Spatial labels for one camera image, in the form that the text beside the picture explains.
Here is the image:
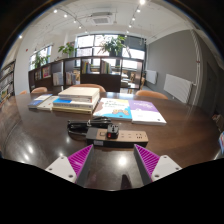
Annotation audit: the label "black coiled cable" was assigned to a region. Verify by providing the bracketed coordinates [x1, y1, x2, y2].
[86, 116, 113, 130]

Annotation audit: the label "thin yellow-edged book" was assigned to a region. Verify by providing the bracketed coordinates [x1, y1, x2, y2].
[51, 104, 98, 116]

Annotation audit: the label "grey door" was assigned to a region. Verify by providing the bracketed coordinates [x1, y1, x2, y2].
[202, 62, 218, 115]

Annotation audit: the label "blue and white book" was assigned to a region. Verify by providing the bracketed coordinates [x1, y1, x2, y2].
[52, 96, 100, 110]

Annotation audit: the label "colourful cartoon cover book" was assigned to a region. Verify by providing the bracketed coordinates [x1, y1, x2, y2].
[92, 97, 133, 122]

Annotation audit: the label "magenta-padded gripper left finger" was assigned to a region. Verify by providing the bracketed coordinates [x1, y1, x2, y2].
[44, 143, 95, 188]

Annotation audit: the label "medium green potted plant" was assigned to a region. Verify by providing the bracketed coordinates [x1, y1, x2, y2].
[57, 41, 78, 58]

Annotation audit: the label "small white wall radiator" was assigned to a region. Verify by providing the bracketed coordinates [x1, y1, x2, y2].
[145, 68, 159, 85]

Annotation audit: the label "white vertical wall pipe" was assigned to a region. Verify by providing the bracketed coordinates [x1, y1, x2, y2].
[190, 29, 203, 106]

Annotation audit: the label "wall bookshelf with books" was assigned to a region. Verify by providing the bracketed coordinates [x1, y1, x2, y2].
[0, 59, 17, 103]

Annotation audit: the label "thick white book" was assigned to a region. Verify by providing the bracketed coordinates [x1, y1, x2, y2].
[57, 86, 101, 104]

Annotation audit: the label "large white wall radiator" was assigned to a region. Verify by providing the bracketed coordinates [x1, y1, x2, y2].
[162, 73, 195, 105]

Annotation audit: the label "dark wooden shelf unit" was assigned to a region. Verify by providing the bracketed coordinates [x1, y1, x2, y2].
[27, 56, 145, 94]

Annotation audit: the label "large green potted plant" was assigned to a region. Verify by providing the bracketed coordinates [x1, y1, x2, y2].
[99, 34, 128, 58]

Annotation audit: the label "ceiling spot lights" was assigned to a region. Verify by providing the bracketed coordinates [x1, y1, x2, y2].
[18, 0, 148, 40]

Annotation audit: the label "small green potted plant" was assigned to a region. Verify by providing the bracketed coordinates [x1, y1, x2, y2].
[32, 53, 50, 70]

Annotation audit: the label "brown chair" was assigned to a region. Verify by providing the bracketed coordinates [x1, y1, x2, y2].
[212, 113, 224, 132]

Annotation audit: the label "small blue-white cover book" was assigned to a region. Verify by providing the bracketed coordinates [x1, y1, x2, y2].
[27, 93, 54, 110]

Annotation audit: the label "purple and white book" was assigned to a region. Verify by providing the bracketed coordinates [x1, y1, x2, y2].
[127, 99, 168, 127]

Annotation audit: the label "black power adapter brick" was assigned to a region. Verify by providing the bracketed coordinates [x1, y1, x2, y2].
[67, 119, 89, 133]

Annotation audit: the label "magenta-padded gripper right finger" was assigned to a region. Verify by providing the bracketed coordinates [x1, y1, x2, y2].
[133, 143, 183, 186]

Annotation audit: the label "ceiling air conditioner unit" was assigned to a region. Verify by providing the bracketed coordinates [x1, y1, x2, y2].
[89, 12, 114, 26]

